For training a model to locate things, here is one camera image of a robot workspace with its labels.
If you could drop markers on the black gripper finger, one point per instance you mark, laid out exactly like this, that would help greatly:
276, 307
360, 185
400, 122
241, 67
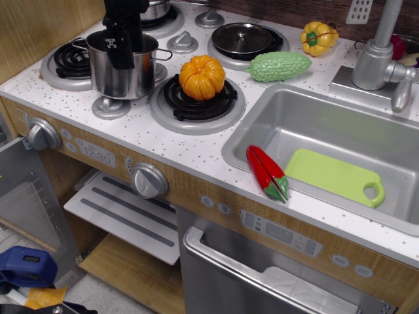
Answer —
115, 53
131, 44

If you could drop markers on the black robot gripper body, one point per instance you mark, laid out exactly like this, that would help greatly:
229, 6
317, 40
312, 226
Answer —
123, 16

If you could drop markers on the tall steel pot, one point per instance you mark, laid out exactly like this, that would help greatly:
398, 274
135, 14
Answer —
122, 83

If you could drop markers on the steel pot lid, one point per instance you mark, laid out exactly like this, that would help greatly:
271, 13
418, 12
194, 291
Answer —
241, 38

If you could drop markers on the back left burner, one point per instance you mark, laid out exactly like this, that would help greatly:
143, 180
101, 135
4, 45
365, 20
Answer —
166, 26

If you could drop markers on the small steel saucepan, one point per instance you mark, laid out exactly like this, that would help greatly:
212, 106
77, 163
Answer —
159, 8

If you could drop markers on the silver stovetop knob middle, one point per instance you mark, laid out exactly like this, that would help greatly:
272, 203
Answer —
161, 72

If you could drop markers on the silver stovetop knob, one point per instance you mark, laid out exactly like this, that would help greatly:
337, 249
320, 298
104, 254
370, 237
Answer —
210, 19
161, 72
107, 108
184, 43

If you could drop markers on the front left black burner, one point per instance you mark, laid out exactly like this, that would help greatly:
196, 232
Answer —
68, 67

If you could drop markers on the black burner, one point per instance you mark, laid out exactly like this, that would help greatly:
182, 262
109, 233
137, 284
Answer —
174, 110
68, 67

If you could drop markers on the silver stovetop knob upper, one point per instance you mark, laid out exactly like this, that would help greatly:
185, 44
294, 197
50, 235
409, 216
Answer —
184, 43

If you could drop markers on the silver stovetop knob front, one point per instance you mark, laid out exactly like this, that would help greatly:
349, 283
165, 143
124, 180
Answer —
107, 108

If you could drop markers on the orange toy pumpkin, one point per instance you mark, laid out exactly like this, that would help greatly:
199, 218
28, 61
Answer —
202, 77

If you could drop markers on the silver stovetop knob back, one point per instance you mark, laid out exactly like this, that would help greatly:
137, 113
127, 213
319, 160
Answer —
210, 19

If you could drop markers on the front right black burner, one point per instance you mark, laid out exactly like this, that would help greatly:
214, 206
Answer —
174, 110

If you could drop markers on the oven clock display panel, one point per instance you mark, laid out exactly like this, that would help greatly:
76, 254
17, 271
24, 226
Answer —
97, 153

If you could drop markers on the left silver oven dial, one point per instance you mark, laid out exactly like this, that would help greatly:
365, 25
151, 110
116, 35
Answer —
42, 135

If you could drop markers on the silver oven dial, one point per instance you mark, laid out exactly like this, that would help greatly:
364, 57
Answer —
148, 181
42, 135

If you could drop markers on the right silver oven dial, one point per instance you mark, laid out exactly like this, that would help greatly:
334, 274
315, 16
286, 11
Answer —
148, 181

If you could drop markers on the green toy bitter gourd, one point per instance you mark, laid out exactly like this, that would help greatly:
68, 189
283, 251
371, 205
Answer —
276, 66

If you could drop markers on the back right burner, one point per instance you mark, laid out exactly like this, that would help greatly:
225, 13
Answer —
239, 62

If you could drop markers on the white oven rack shelf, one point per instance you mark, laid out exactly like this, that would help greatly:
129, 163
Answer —
110, 204

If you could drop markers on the grey toy sink basin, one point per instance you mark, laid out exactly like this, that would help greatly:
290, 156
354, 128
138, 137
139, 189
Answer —
285, 119

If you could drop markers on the open oven door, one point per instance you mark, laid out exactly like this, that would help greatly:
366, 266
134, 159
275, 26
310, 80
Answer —
31, 215

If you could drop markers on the yellow toy bell pepper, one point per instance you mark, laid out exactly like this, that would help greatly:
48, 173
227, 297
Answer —
317, 38

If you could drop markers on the red toy chili pepper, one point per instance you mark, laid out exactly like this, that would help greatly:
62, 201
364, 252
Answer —
268, 174

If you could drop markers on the green cutting board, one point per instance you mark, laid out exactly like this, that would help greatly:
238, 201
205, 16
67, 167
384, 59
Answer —
336, 176

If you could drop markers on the white perforated spatula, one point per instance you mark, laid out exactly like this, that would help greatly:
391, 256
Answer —
359, 12

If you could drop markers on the blue clamp tool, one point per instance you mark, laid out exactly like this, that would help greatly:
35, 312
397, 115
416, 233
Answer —
27, 267

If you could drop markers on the silver toy faucet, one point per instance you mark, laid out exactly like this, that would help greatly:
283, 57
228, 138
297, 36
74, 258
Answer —
377, 79

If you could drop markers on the silver dishwasher door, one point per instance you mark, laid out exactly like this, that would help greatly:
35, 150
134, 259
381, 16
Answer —
225, 272

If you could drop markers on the yellow cloth scrap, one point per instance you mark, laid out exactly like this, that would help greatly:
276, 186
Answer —
38, 298

